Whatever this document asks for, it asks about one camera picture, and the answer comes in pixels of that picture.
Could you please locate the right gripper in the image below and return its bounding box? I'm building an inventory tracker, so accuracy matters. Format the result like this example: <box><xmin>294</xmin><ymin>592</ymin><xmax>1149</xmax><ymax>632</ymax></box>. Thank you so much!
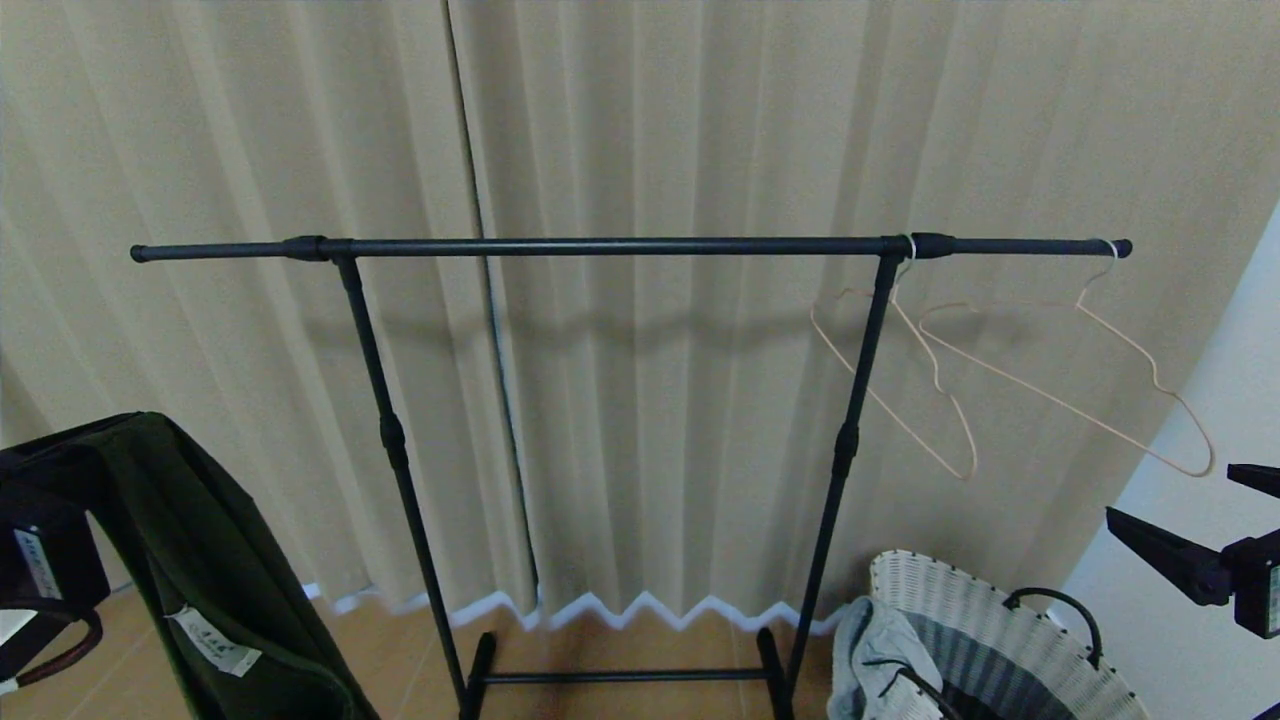
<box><xmin>1105</xmin><ymin>463</ymin><xmax>1280</xmax><ymax>641</ymax></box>

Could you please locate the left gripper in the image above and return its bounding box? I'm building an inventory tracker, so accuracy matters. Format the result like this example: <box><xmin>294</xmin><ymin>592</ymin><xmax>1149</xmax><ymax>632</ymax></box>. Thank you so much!
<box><xmin>0</xmin><ymin>455</ymin><xmax>113</xmax><ymax>613</ymax></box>

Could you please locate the green long-sleeved shirt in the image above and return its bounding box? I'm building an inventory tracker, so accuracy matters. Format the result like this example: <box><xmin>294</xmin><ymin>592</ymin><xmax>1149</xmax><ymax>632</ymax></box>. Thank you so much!
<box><xmin>0</xmin><ymin>410</ymin><xmax>383</xmax><ymax>720</ymax></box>

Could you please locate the pink clothes hanger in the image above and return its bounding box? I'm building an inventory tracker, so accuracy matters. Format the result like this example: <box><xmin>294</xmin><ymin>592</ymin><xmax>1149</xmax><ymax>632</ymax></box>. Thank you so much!
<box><xmin>808</xmin><ymin>240</ymin><xmax>979</xmax><ymax>483</ymax></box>
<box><xmin>916</xmin><ymin>240</ymin><xmax>1216</xmax><ymax>479</ymax></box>

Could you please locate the white laundry basket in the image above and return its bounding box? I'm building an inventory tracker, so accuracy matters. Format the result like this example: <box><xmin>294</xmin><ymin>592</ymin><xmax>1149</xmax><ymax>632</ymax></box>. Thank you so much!
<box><xmin>868</xmin><ymin>548</ymin><xmax>1151</xmax><ymax>720</ymax></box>

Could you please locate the black clothes rack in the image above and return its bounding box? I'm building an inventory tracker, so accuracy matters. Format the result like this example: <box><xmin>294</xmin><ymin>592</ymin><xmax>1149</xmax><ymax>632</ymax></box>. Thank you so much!
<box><xmin>130</xmin><ymin>232</ymin><xmax>1134</xmax><ymax>720</ymax></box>

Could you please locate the pale grey garment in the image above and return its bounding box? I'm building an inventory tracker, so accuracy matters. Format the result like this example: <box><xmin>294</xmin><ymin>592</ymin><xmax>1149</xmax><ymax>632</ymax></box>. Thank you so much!
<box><xmin>828</xmin><ymin>597</ymin><xmax>949</xmax><ymax>720</ymax></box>

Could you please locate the beige curtain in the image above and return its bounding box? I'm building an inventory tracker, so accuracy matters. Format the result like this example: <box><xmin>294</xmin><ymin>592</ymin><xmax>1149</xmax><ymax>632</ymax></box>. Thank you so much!
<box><xmin>0</xmin><ymin>0</ymin><xmax>1280</xmax><ymax>641</ymax></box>

